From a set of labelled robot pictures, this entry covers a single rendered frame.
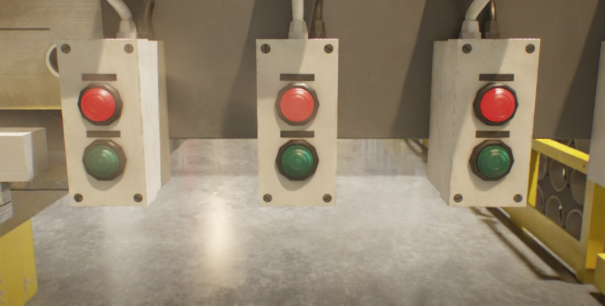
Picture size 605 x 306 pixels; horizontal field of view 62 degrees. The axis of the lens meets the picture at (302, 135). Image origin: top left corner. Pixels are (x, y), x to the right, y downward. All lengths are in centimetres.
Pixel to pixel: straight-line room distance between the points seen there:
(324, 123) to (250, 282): 130
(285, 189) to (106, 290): 135
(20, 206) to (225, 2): 64
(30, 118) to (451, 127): 48
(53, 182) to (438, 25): 49
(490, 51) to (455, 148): 9
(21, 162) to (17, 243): 115
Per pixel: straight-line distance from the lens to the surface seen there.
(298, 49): 44
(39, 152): 59
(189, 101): 55
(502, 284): 181
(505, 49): 47
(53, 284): 187
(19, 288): 174
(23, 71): 64
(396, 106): 54
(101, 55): 47
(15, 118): 70
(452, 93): 47
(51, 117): 68
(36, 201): 109
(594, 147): 61
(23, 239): 173
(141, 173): 48
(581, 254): 190
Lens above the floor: 77
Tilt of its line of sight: 11 degrees down
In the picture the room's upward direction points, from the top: straight up
